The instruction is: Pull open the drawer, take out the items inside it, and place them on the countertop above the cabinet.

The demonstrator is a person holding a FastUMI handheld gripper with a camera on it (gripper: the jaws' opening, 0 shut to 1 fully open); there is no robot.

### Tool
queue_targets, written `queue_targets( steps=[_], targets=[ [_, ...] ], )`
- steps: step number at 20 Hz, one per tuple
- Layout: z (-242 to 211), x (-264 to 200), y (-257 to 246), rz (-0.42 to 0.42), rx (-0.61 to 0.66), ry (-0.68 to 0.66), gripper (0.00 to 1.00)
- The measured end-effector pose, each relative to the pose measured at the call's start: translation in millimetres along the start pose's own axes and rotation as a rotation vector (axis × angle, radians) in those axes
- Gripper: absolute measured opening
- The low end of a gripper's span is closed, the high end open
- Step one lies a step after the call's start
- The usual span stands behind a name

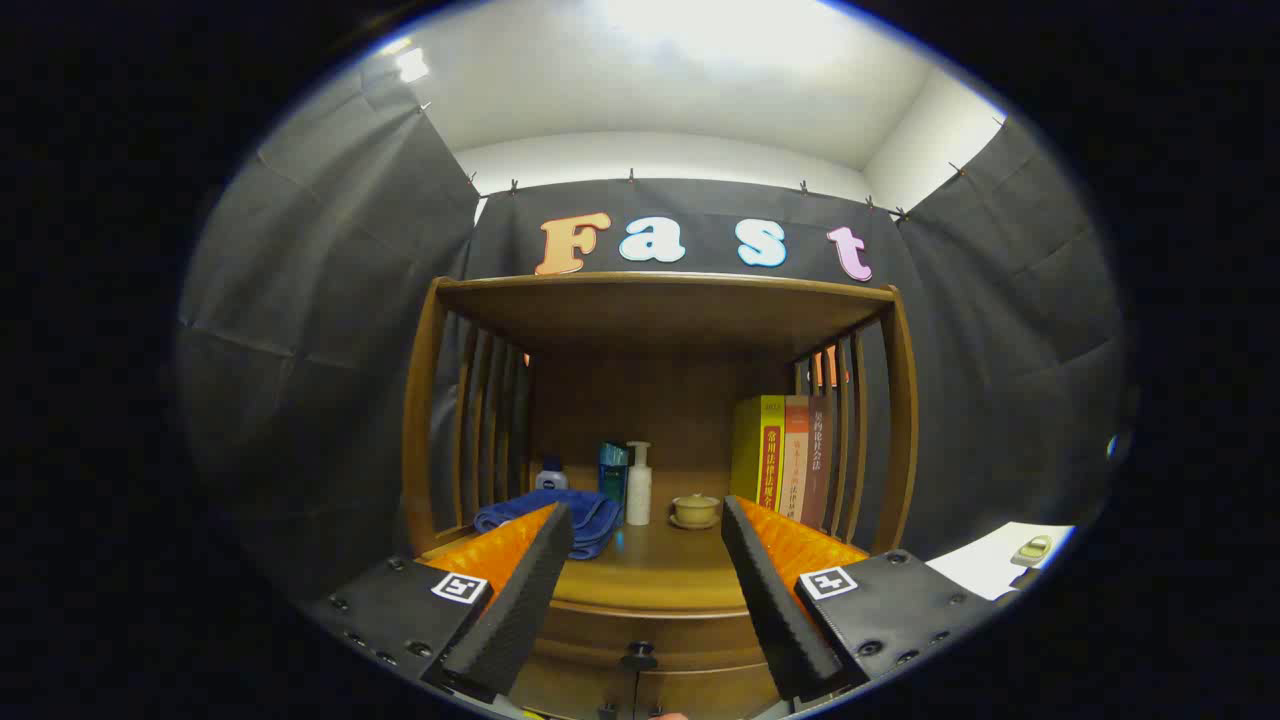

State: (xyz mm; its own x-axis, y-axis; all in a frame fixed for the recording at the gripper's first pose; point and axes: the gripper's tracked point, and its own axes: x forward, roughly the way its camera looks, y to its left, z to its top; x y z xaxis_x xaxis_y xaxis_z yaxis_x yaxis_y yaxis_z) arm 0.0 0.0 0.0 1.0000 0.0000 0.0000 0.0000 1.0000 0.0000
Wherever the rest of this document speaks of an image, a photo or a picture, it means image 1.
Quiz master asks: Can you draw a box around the orange and white book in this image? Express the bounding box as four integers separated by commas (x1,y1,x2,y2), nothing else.
782,395,813,523

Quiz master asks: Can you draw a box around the tall blue bottle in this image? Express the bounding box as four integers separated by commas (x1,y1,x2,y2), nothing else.
598,442,631,526

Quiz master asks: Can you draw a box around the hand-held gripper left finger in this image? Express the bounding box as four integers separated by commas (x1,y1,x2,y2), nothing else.
300,500,576,706

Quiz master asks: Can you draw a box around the wooden drawer with black knob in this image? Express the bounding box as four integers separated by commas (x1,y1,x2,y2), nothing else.
535,600,781,676

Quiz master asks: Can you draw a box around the white pump bottle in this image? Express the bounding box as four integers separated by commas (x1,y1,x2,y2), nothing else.
625,441,654,527

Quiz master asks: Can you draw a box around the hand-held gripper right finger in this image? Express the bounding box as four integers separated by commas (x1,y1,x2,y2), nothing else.
720,495,1001,703

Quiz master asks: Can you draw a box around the white side cabinet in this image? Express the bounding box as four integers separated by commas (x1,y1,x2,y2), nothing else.
925,520,1076,601

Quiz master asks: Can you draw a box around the thick yellow book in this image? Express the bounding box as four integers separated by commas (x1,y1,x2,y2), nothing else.
730,395,791,516

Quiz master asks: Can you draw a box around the folded blue towel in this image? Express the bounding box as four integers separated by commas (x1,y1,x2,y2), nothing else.
473,488,623,561

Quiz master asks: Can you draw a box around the wooden cabinet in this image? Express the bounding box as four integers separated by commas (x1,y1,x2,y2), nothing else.
400,272,921,720

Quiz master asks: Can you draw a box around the brown book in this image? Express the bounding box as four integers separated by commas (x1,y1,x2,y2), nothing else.
803,397,833,531

